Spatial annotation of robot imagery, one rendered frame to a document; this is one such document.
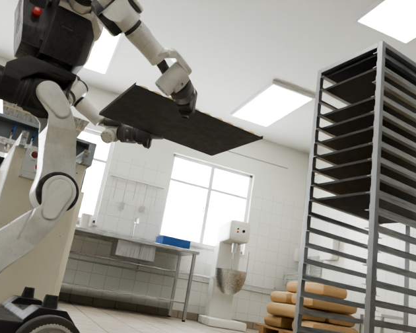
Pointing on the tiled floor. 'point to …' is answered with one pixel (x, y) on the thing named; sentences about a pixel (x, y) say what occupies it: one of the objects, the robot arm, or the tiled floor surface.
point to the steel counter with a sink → (138, 254)
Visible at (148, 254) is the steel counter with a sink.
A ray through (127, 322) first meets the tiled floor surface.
